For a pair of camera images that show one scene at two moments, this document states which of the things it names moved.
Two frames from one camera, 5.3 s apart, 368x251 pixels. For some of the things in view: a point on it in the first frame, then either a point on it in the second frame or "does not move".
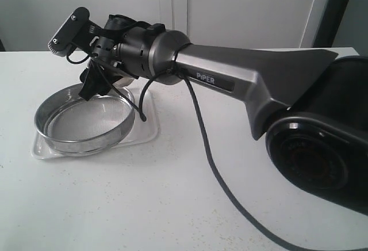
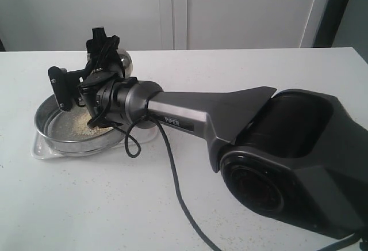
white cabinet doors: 227,10 does not move
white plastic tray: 141,132 does not move
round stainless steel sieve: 69,124 does not move
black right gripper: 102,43 → 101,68
